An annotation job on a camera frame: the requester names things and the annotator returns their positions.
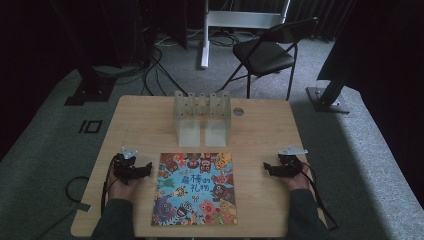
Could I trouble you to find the black looped floor cable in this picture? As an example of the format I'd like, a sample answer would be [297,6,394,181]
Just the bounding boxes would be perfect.
[35,175,91,240]

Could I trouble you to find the black folding chair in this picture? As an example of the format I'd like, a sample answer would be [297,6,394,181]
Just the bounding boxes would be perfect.
[218,17,320,101]

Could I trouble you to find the white floor cables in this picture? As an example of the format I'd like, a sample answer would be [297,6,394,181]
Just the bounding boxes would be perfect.
[154,29,242,48]

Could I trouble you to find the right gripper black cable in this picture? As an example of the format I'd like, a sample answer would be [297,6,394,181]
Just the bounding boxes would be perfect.
[299,161,340,232]

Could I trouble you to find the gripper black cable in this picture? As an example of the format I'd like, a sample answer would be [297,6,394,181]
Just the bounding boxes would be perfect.
[299,161,340,232]
[100,156,118,218]

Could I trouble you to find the white metal stand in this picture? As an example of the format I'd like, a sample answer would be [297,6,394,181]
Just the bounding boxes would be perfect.
[199,0,292,70]

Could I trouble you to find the clear acrylic book rack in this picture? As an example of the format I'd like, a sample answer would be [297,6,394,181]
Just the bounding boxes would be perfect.
[172,90,232,149]

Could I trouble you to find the black floor cable bundle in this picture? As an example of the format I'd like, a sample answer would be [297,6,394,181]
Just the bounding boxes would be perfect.
[141,44,185,98]

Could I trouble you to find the person's right hand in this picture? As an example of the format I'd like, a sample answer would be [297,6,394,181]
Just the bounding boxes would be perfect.
[282,161,311,192]

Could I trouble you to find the black stand with slanted post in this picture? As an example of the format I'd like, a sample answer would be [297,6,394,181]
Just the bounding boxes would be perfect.
[305,74,352,115]

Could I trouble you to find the grey tape piece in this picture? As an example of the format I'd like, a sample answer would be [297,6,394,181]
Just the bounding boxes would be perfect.
[69,201,92,213]

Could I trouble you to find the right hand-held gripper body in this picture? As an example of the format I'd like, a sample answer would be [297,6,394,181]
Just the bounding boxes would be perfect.
[276,145,309,178]

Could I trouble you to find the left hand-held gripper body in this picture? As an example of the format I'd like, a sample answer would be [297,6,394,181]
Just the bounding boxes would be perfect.
[111,145,145,186]

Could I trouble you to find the colourful picture book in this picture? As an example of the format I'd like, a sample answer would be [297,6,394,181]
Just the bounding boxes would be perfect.
[151,152,239,227]

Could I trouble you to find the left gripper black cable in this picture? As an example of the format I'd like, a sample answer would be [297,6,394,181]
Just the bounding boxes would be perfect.
[100,156,118,218]

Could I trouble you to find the person's left hand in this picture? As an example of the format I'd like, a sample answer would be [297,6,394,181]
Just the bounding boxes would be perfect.
[106,172,141,202]

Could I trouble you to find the black stand with square base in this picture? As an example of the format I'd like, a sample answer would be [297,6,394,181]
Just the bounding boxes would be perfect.
[63,64,118,107]

